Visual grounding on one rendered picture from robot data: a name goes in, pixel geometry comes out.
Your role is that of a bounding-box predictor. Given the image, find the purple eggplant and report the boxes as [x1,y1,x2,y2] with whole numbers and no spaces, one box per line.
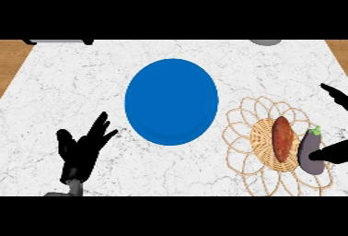
[297,125,326,176]

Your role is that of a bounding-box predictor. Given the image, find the blue plate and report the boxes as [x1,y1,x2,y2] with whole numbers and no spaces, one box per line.
[124,58,220,147]

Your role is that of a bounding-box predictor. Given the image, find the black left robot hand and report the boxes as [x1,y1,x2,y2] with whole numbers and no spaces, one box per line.
[57,111,120,184]

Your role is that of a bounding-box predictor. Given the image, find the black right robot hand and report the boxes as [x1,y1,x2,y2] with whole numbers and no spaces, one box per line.
[307,82,348,165]

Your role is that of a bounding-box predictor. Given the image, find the woven wicker placemat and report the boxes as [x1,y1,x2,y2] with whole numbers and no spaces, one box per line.
[222,95,337,197]

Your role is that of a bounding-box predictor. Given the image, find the brown sweet potato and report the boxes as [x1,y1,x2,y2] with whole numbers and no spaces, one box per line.
[272,115,297,164]

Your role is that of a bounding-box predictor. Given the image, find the grey round object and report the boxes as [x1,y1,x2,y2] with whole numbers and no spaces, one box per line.
[248,39,284,47]

